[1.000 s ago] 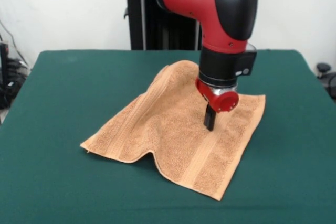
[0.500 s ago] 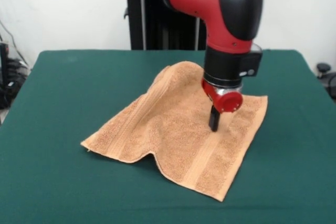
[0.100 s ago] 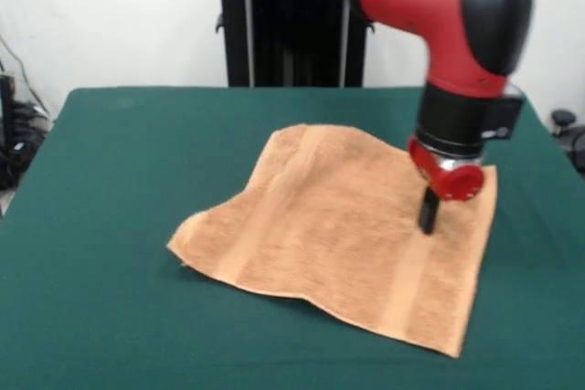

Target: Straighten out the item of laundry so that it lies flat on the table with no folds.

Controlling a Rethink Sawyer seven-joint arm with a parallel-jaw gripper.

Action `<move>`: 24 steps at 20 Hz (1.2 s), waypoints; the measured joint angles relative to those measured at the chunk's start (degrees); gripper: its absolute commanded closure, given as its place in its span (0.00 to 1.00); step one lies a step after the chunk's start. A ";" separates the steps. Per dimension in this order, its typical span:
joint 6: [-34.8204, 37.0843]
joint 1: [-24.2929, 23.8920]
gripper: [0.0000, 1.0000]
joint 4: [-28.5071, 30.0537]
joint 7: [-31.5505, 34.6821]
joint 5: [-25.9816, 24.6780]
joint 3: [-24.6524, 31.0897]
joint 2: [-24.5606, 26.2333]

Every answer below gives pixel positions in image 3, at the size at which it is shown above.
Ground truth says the black equipment pile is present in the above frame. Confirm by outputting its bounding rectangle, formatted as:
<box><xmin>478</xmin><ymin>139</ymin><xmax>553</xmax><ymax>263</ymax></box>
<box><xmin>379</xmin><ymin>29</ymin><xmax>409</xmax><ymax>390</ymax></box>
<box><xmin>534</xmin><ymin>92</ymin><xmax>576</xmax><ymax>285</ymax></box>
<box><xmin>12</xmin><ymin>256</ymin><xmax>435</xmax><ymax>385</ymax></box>
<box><xmin>0</xmin><ymin>101</ymin><xmax>52</xmax><ymax>190</ymax></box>

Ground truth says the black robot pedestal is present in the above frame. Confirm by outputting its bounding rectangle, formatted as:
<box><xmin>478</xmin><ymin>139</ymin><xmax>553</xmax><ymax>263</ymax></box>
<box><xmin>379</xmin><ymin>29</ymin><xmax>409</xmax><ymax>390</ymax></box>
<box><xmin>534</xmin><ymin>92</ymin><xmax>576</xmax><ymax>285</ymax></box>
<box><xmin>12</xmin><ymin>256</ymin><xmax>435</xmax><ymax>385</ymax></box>
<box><xmin>200</xmin><ymin>0</ymin><xmax>378</xmax><ymax>89</ymax></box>

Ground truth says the black computer case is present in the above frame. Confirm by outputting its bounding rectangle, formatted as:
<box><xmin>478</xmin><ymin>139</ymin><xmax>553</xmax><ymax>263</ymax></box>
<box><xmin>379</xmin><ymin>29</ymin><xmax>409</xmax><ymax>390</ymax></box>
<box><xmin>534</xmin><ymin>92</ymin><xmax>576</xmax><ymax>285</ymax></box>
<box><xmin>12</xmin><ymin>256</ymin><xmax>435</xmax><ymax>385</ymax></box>
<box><xmin>0</xmin><ymin>73</ymin><xmax>18</xmax><ymax>153</ymax></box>

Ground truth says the dark green table cloth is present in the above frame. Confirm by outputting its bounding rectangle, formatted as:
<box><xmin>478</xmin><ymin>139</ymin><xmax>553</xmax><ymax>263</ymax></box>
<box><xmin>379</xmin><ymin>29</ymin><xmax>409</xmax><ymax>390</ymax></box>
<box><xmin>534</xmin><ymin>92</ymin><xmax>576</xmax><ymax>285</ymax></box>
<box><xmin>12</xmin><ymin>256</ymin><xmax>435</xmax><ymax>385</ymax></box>
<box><xmin>0</xmin><ymin>85</ymin><xmax>585</xmax><ymax>390</ymax></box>

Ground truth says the grey pedestal leg with caster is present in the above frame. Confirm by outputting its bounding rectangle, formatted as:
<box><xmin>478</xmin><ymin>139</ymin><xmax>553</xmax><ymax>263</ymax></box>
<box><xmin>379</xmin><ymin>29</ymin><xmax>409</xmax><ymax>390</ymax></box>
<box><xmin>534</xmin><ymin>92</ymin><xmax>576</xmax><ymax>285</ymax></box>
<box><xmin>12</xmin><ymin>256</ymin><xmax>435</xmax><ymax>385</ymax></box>
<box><xmin>550</xmin><ymin>109</ymin><xmax>585</xmax><ymax>167</ymax></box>

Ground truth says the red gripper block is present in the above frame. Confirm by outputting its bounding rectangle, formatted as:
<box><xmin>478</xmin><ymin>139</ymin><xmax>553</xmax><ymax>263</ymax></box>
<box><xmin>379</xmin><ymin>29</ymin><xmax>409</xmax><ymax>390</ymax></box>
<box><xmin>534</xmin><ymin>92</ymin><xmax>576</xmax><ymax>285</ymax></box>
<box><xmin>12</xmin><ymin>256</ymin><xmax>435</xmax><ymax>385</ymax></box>
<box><xmin>406</xmin><ymin>135</ymin><xmax>484</xmax><ymax>235</ymax></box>

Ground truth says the tan terry towel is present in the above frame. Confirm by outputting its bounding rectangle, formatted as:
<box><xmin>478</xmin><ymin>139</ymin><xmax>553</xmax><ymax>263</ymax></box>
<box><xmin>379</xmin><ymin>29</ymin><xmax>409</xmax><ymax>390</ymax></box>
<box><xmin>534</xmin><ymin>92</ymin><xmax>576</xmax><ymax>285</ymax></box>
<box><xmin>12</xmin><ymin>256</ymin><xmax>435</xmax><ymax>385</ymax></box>
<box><xmin>166</xmin><ymin>122</ymin><xmax>499</xmax><ymax>359</ymax></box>

